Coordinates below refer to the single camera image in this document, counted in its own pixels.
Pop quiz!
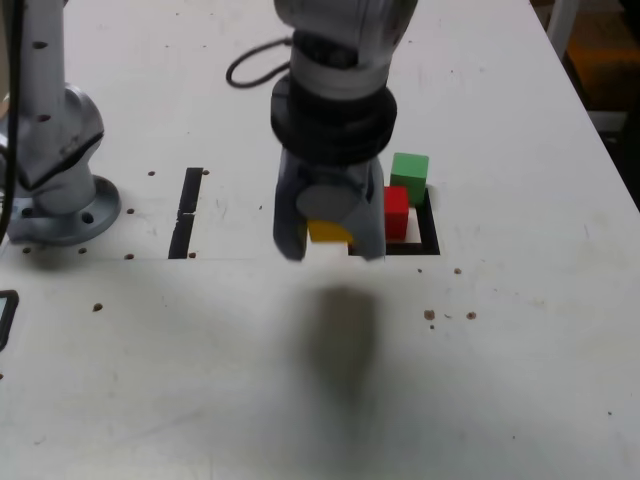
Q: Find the short looped black cable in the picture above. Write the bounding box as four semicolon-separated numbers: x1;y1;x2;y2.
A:
225;37;294;91

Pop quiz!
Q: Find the long black cable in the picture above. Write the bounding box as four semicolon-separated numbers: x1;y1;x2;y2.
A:
0;0;27;242

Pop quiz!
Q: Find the yellow cube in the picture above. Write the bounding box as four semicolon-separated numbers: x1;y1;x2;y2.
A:
305;218;354;246

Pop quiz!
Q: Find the green cube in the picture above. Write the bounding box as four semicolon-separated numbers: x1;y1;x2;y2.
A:
389;152;430;207

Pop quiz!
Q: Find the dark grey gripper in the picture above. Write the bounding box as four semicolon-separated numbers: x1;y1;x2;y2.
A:
272;149;388;263

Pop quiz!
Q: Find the black rectangular tray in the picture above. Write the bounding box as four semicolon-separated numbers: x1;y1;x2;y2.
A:
0;289;20;351

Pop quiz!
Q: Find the black tape strip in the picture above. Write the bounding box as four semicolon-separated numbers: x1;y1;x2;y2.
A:
167;167;205;260

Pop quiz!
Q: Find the white metal frame post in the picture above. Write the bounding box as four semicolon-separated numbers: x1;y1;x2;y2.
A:
547;0;584;55

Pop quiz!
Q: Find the black tape square outline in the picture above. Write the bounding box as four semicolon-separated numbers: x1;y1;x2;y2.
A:
347;187;441;258

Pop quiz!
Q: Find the red cube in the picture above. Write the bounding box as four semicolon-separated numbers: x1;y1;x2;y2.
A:
383;185;411;239

